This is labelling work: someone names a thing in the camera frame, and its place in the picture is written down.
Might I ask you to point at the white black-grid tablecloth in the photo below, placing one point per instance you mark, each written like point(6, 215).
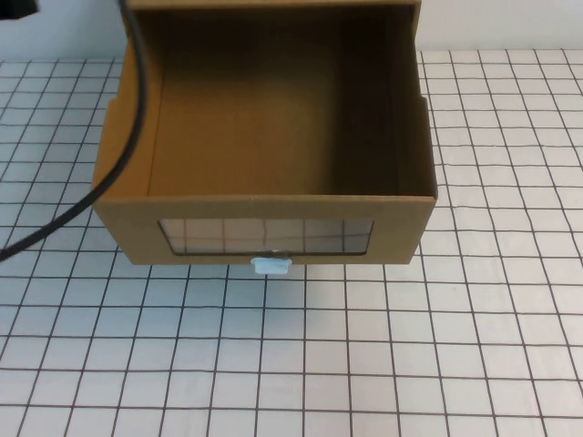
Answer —
point(291, 355)

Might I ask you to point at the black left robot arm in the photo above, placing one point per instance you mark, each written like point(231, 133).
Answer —
point(18, 7)

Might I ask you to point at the brown cardboard shoe box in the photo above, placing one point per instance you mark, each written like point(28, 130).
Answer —
point(127, 236)

